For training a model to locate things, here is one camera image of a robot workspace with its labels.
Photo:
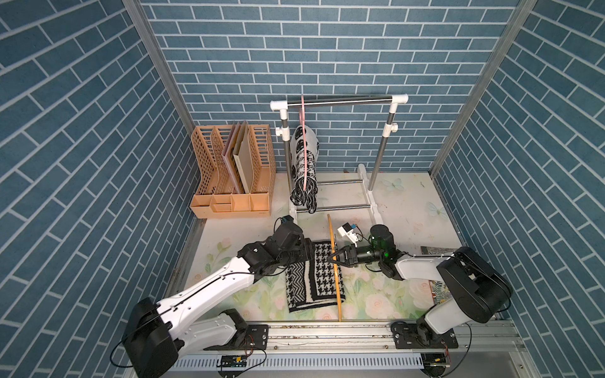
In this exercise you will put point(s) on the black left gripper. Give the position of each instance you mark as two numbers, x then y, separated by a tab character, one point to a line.
306	253

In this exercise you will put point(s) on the black white smiley scarf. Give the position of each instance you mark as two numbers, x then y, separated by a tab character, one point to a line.
306	199

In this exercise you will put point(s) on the yellow wooden hanger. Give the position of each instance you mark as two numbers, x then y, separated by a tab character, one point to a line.
335	269

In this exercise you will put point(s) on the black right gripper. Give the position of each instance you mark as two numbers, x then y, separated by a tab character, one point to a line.
350	257

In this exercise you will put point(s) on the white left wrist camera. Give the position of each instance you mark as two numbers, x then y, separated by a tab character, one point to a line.
286	219

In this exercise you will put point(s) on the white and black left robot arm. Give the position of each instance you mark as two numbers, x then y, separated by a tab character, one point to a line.
159	333

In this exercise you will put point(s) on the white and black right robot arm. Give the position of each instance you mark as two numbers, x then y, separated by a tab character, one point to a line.
478	291

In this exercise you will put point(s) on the floral table mat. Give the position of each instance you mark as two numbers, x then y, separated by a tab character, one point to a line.
410	207

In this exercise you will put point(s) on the colourful floral booklet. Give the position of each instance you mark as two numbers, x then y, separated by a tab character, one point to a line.
439	290

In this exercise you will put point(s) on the left green circuit board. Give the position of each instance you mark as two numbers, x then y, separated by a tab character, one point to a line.
232	362

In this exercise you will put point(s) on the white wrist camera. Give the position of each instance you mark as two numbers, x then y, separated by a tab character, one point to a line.
350	232
286	219

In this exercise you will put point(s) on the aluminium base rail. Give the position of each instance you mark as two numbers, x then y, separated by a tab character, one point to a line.
484	350

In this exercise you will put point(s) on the black white houndstooth scarf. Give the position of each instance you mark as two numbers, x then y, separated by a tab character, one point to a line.
312	284

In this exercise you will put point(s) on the right green circuit board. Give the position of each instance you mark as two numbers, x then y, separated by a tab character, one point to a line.
434	364

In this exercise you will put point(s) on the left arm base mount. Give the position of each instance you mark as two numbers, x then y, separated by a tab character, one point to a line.
254	336

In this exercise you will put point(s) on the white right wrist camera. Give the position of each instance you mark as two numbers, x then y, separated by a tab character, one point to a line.
350	232

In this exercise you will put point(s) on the beige folder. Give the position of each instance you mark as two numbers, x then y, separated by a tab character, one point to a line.
242	158

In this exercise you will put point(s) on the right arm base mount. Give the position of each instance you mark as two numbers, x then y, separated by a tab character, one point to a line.
414	336

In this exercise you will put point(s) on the purple folder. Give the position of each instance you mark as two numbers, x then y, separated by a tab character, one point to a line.
229	161

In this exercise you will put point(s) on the green circuit board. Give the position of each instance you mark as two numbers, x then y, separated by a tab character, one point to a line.
232	362
434	364

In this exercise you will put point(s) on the pink plastic hanger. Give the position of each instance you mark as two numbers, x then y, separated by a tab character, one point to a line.
302	120

